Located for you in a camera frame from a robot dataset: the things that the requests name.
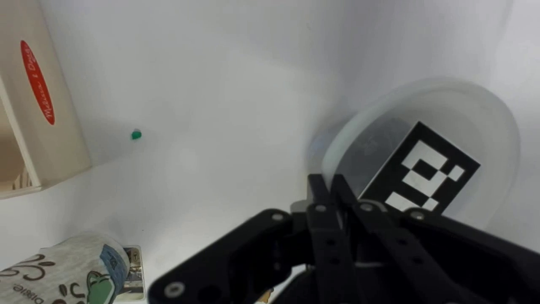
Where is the wooden box with red oval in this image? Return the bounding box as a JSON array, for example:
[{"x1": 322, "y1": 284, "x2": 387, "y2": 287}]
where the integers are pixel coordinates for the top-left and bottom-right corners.
[{"x1": 0, "y1": 0, "x2": 92, "y2": 200}]

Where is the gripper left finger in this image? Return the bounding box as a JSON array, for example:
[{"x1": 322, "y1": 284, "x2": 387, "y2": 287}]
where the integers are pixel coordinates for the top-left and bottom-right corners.
[{"x1": 147, "y1": 174, "x2": 354, "y2": 304}]

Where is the clear plastic container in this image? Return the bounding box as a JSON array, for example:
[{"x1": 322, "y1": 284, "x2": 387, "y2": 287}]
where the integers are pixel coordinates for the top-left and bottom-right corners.
[{"x1": 305, "y1": 118, "x2": 363, "y2": 199}]

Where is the translucent lid with checkered marker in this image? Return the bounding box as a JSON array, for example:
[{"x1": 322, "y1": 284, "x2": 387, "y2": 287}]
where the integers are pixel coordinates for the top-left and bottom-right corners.
[{"x1": 321, "y1": 77, "x2": 522, "y2": 232}]

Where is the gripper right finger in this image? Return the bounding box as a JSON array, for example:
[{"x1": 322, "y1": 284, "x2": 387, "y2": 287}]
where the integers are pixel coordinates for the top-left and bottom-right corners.
[{"x1": 332, "y1": 174, "x2": 540, "y2": 304}]

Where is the printed paper cup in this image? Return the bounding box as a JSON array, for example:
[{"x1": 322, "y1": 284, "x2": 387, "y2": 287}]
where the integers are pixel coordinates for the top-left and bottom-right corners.
[{"x1": 0, "y1": 233, "x2": 130, "y2": 304}]

